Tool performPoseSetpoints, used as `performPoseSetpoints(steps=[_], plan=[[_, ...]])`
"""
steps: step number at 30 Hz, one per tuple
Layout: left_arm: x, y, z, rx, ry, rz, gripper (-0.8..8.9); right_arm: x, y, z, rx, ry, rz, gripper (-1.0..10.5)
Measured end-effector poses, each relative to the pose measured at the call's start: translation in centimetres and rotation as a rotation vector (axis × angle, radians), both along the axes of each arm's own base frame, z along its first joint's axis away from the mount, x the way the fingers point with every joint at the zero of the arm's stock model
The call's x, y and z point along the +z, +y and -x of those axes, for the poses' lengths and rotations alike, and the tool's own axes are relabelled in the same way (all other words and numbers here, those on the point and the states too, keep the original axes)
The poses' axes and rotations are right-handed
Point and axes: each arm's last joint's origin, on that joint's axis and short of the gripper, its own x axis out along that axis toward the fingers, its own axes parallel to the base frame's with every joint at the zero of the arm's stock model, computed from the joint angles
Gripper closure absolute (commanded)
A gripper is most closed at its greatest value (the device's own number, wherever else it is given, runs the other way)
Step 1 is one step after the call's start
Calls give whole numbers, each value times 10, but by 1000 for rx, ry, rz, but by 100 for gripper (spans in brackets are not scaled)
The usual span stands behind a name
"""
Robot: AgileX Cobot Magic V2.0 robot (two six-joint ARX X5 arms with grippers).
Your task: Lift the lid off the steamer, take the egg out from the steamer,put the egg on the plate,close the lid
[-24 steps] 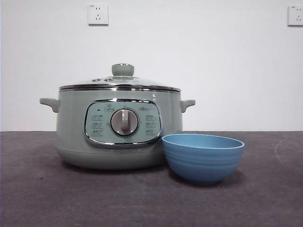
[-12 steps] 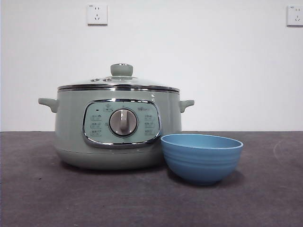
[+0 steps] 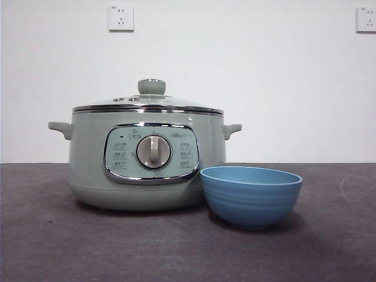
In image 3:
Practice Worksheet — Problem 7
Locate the glass lid with green knob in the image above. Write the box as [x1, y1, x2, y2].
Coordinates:
[72, 78, 224, 115]

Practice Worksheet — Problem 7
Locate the pale green electric steamer pot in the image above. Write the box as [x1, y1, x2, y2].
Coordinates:
[48, 108, 243, 212]

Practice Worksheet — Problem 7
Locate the white wall socket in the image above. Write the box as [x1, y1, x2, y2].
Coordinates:
[355, 6, 376, 33]
[109, 5, 135, 32]

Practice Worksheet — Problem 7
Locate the blue ribbed bowl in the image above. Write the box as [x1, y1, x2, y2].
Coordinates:
[200, 166, 304, 230]

